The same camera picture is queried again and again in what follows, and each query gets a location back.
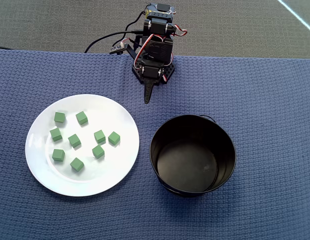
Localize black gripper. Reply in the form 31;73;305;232
139;34;175;105

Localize green cube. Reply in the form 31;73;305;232
67;133;82;148
75;110;89;126
107;131;121;146
69;157;85;173
51;148;66;162
53;111;66;124
49;127;63;142
91;144;105;159
93;129;107;144

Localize white round plate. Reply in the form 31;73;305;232
24;93;140;198

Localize black metal bucket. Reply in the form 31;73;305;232
149;114;238;198

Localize blue woven cloth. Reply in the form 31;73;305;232
0;48;310;240

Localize black wrist camera circuit board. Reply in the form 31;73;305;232
109;41;130;55

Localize black camera cable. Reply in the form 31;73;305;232
84;9;147;54

